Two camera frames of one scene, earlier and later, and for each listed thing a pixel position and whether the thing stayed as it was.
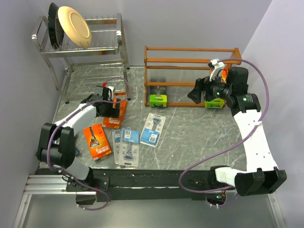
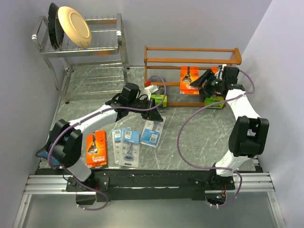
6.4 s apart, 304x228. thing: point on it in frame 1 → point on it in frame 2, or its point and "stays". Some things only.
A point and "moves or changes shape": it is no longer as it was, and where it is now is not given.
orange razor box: [97, 140] moves or changes shape
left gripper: [112, 112] → [152, 115]
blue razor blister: [129, 147] stays
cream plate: [74, 26] stays
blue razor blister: [117, 141] stays
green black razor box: [215, 103] stays
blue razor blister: [151, 132] stays
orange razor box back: [115, 122] moves or changes shape
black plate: [56, 29] stays
